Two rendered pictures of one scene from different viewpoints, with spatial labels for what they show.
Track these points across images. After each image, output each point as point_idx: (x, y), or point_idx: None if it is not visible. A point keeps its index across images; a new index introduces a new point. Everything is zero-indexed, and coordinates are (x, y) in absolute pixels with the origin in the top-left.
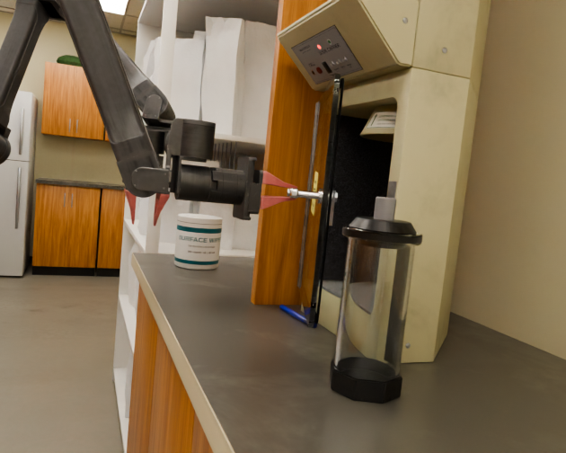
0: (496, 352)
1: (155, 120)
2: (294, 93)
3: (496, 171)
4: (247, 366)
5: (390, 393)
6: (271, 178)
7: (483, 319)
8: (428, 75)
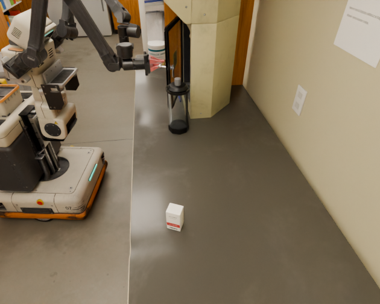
0: (239, 112)
1: (122, 23)
2: None
3: (262, 33)
4: (149, 120)
5: (182, 131)
6: (152, 61)
7: (254, 93)
8: (198, 25)
